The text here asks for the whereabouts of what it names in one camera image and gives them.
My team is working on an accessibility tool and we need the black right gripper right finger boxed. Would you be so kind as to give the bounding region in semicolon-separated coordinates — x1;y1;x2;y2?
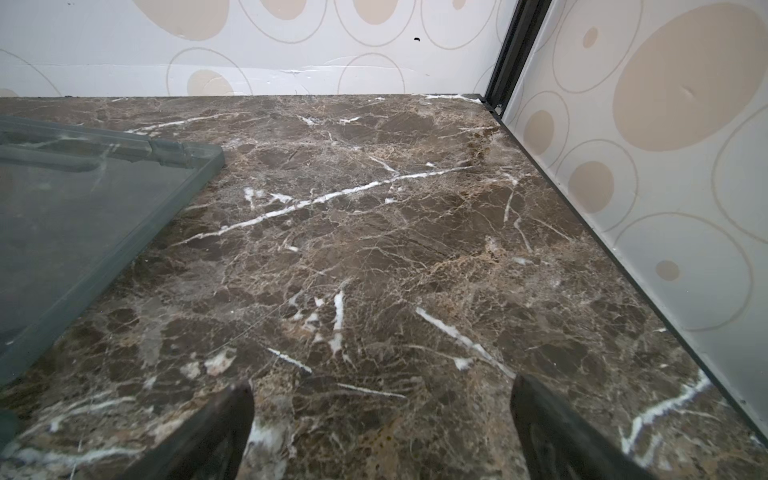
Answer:
510;374;654;480

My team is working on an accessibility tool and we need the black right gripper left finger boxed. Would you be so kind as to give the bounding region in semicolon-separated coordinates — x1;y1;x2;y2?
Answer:
122;381;254;479

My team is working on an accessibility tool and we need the clear plastic organizer box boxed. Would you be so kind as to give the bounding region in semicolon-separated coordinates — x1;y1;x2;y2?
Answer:
1;116;224;384

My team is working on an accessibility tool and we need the black corner frame post right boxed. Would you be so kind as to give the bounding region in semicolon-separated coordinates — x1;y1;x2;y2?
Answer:
484;0;551;117

